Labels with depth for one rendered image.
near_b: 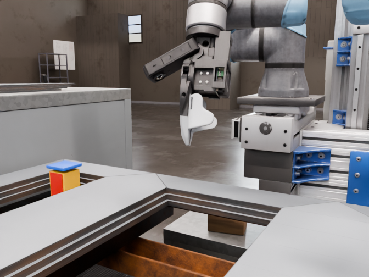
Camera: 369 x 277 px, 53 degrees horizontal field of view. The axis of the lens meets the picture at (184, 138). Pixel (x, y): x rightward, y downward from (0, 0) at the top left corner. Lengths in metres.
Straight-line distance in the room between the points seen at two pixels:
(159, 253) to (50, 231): 0.31
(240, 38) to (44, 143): 0.66
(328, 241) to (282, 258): 0.10
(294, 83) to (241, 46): 0.19
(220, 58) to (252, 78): 11.65
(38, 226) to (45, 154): 0.51
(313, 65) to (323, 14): 1.45
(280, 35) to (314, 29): 10.89
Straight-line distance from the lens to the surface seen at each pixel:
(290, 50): 1.13
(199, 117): 0.65
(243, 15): 0.81
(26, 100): 1.12
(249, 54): 1.15
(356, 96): 1.20
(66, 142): 1.23
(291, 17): 0.80
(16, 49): 13.28
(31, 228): 0.69
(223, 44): 0.69
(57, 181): 0.94
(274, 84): 1.12
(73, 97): 1.24
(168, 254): 0.88
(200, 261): 0.84
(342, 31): 1.30
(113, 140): 1.40
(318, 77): 11.91
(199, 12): 0.70
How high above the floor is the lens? 1.11
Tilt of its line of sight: 10 degrees down
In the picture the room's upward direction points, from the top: straight up
